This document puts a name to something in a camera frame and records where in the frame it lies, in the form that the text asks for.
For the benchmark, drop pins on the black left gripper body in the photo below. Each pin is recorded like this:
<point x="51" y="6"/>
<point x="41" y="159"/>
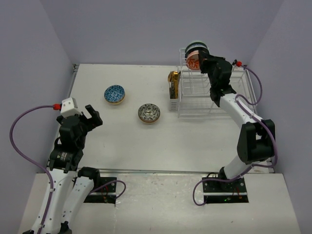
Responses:
<point x="86" y="126"/>

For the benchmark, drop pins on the white perforated cutlery holder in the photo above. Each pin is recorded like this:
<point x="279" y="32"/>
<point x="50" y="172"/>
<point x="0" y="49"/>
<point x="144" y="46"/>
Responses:
<point x="173" y="104"/>

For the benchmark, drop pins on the blue triangle pattern bowl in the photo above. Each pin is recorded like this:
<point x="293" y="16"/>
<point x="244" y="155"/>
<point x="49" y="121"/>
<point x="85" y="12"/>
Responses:
<point x="114" y="93"/>

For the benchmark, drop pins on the aluminium table edge rail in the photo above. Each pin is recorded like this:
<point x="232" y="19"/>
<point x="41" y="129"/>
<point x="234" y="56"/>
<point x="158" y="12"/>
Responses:
<point x="72" y="79"/>

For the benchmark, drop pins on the gold utensil in holder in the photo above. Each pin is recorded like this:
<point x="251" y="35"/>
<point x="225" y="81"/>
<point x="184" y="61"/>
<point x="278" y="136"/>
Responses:
<point x="173" y="80"/>

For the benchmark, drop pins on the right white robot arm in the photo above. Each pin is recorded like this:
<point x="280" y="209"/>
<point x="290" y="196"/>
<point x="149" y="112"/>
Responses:
<point x="256" y="142"/>

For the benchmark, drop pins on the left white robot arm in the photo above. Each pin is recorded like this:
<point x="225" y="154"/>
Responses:
<point x="68" y="185"/>

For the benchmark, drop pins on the dark rim bowl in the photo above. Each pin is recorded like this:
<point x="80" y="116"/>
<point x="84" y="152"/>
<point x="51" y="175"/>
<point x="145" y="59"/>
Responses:
<point x="149" y="110"/>

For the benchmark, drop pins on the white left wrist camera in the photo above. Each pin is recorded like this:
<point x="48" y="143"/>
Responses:
<point x="69" y="107"/>

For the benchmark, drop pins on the pink rim bowl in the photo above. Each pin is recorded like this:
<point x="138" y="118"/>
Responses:
<point x="192" y="60"/>

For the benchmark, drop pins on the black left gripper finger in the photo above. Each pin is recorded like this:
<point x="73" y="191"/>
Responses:
<point x="97" y="121"/>
<point x="90" y="110"/>

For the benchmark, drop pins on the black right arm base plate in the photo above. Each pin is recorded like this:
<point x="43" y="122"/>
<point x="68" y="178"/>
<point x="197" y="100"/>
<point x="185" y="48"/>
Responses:
<point x="222" y="193"/>

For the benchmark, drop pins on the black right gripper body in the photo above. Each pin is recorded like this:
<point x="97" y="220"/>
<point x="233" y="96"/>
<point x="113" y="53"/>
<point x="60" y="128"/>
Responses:
<point x="210" y="66"/>

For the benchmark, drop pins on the white wire dish rack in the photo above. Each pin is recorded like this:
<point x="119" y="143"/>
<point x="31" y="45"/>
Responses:
<point x="194" y="91"/>

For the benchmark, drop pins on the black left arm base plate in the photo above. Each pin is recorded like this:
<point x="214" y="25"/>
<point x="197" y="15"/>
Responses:
<point x="105" y="195"/>

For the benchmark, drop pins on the teal rim back bowl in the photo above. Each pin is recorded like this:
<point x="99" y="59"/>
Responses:
<point x="194" y="44"/>

